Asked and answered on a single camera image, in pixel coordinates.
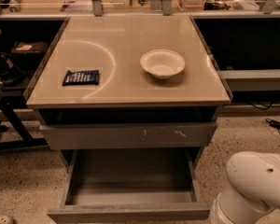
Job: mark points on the black chair frame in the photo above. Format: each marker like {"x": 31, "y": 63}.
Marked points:
{"x": 26, "y": 141}

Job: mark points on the dark blue snack packet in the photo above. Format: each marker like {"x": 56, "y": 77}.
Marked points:
{"x": 88, "y": 77}

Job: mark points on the black power adapter on floor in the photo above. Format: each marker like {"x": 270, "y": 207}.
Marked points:
{"x": 274, "y": 123}

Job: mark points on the white perforated shoe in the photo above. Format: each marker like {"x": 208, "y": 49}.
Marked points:
{"x": 6, "y": 220}

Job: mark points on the grey top drawer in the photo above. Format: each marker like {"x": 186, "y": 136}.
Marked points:
{"x": 128, "y": 135}

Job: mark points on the grey drawer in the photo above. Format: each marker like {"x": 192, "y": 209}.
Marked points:
{"x": 130, "y": 185}
{"x": 128, "y": 135}

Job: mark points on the white bowl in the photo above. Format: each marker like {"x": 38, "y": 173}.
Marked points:
{"x": 162, "y": 63}

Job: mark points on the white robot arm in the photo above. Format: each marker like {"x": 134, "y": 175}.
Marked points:
{"x": 252, "y": 190}

